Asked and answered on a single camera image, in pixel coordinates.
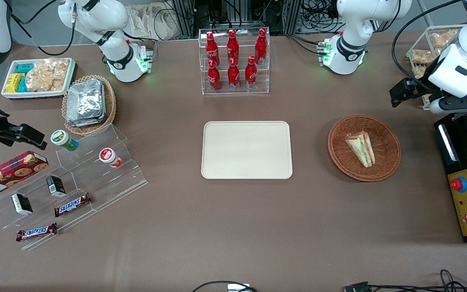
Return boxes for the triangle sandwich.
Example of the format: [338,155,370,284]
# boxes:
[343,130,376,168]

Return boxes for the white rectangular snack tray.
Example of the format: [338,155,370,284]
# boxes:
[1,58,76,99]

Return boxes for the brown round wicker basket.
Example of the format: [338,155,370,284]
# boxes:
[328,115,402,182]

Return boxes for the tan oval wicker basket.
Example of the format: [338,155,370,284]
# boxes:
[61,75,117,136]

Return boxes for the beige plastic tray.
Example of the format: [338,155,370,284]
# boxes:
[201,121,293,180]

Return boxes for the bag of fried snacks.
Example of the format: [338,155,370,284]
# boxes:
[411,49,437,66]
[430,29,461,54]

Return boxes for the green lidded cup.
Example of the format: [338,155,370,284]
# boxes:
[50,129,79,152]

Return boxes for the red tartan cookie box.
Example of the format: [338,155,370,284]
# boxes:
[0,150,49,200]

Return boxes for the yellow snack pack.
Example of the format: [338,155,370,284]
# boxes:
[5,73,26,93]

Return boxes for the small black box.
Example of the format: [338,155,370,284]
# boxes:
[11,193,34,216]
[46,175,67,198]

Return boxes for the clear bag of crackers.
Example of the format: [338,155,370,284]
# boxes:
[25,58,69,92]

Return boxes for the silver foil packs stack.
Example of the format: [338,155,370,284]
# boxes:
[66,79,107,128]

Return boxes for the black machine housing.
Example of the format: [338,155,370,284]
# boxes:
[434,113,467,244]

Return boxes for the brown snickers bar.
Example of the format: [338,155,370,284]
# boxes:
[16,222,58,243]
[54,193,92,217]

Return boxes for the red lidded cup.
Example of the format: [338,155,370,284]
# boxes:
[99,148,123,168]

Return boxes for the clear acrylic stepped stand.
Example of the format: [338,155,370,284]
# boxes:
[0,123,148,251]

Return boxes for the clear acrylic bottle rack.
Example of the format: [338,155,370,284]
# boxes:
[198,27,270,95]

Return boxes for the red cola bottle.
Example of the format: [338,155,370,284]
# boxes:
[227,29,240,65]
[206,31,219,67]
[227,58,240,90]
[245,56,258,89]
[255,28,268,65]
[208,60,221,92]

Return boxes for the crumpled white plastic bags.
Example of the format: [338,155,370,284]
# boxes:
[126,2,182,41]

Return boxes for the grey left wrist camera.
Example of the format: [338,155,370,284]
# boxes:
[429,92,467,115]

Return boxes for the wire mesh basket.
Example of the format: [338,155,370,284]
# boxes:
[405,25,467,111]

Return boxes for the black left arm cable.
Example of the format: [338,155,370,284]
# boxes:
[391,0,463,96]

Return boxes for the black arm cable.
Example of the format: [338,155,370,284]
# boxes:
[391,0,463,96]
[10,0,76,57]

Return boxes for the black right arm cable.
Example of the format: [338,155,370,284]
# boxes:
[10,0,76,57]

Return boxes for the tangled black background cables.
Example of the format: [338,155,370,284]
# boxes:
[298,0,341,55]

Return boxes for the aluminium frame profile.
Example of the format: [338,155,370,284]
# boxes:
[282,0,301,35]
[170,0,196,39]

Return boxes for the black cable with white plug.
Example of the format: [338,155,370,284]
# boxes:
[191,281,259,292]

